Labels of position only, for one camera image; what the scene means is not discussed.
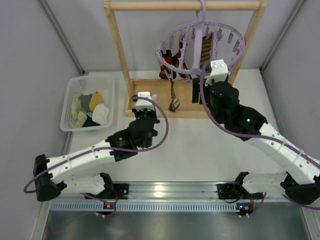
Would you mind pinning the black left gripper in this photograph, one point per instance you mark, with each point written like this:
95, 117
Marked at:
144, 113

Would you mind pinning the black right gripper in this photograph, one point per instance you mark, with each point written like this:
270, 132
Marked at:
200, 83

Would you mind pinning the brown striped sock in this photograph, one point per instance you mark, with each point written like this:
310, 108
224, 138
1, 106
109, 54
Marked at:
174, 102
206, 49

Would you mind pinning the purple round clip hanger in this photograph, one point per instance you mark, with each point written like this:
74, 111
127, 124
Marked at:
191, 34

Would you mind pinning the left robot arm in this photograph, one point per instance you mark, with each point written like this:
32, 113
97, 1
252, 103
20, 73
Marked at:
67, 174

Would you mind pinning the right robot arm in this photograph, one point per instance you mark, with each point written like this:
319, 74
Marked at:
300, 180

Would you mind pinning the dark navy sock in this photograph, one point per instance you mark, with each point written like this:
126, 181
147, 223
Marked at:
90, 123

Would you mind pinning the mustard yellow sock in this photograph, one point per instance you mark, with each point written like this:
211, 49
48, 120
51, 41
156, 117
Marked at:
96, 99

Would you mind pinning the white plastic basket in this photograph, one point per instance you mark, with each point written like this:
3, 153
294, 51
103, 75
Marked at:
88, 84

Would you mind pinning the pale green sock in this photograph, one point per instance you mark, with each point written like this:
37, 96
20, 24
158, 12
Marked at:
78, 117

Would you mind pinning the grey sock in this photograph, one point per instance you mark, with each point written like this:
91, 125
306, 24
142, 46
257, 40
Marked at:
85, 100

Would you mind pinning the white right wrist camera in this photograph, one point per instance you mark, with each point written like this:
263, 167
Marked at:
215, 71

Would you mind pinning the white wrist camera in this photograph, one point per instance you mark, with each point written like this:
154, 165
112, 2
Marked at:
215, 71
141, 104

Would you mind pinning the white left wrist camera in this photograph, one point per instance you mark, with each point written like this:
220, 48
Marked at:
141, 104

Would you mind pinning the aluminium mounting rail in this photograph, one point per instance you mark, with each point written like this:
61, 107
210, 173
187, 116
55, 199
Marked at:
134, 191

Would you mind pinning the white slotted cable duct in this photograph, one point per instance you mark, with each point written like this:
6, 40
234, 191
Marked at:
175, 207

